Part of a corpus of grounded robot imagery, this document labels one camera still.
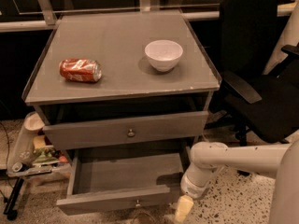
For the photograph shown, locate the grey drawer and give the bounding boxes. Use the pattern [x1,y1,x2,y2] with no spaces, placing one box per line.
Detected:
[57,148,185,215]
[43,111,208,149]

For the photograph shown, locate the white ceramic bowl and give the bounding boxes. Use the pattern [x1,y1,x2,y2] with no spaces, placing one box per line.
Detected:
[145,40,183,72]

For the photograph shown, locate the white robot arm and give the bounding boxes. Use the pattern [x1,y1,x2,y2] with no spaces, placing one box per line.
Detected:
[180,0,299,224]

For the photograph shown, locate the orange soda can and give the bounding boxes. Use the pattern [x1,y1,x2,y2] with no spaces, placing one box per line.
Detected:
[59,58,102,82]

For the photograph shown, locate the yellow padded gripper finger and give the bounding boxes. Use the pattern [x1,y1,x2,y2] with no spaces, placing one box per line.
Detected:
[174,195,193,224]

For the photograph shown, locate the metal railing bar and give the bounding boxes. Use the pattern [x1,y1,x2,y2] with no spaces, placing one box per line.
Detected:
[0,2,297,33]

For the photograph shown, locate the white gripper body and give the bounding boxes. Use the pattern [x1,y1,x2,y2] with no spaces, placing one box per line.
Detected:
[180,163,222,200]

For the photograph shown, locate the black office chair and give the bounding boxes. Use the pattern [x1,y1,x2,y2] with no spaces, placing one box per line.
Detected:
[210,0,299,147]

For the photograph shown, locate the black stand leg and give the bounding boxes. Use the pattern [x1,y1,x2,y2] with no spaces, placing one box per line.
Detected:
[3,177,24,221]

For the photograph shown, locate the white cup in tray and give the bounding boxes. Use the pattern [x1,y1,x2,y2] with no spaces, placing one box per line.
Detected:
[24,113,45,132]

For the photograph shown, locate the grey drawer cabinet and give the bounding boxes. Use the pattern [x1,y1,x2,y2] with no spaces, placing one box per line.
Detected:
[21,11,222,217]

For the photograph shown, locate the green snack bag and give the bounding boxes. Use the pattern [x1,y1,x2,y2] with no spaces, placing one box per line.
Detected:
[33,147,59,165]

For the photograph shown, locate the grey top drawer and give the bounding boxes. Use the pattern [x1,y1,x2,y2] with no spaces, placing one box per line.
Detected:
[43,111,208,149]

